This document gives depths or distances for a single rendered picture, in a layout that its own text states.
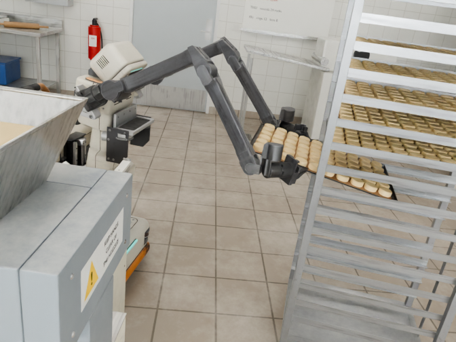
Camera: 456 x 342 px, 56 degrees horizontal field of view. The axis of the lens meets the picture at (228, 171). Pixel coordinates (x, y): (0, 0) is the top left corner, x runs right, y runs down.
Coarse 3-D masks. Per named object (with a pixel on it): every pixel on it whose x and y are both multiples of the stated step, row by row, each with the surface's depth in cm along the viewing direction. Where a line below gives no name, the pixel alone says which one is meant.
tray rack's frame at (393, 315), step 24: (432, 240) 206; (288, 288) 223; (336, 288) 228; (312, 312) 208; (360, 312) 212; (384, 312) 215; (288, 336) 191; (312, 336) 193; (336, 336) 195; (384, 336) 199; (408, 336) 201
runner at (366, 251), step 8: (312, 240) 220; (320, 240) 219; (328, 240) 218; (336, 248) 216; (344, 248) 216; (352, 248) 217; (360, 248) 216; (368, 248) 215; (376, 256) 213; (384, 256) 214; (392, 256) 214; (400, 256) 213; (408, 256) 212; (408, 264) 210; (416, 264) 211; (424, 264) 211
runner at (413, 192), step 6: (312, 174) 206; (396, 186) 201; (396, 192) 199; (402, 192) 200; (408, 192) 200; (414, 192) 200; (420, 192) 199; (426, 192) 199; (432, 192) 198; (426, 198) 197; (432, 198) 197; (438, 198) 198; (444, 198) 198; (450, 198) 197
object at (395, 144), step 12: (336, 132) 172; (348, 132) 174; (360, 132) 177; (348, 144) 161; (360, 144) 168; (372, 144) 164; (384, 144) 165; (396, 144) 168; (408, 144) 169; (420, 144) 172; (432, 144) 174; (420, 156) 156; (432, 156) 158; (444, 156) 160
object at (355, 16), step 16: (352, 16) 139; (352, 32) 140; (352, 48) 142; (336, 96) 149; (336, 112) 150; (320, 160) 158; (320, 176) 160; (320, 192) 162; (304, 240) 171; (304, 256) 173; (288, 304) 183; (288, 320) 186
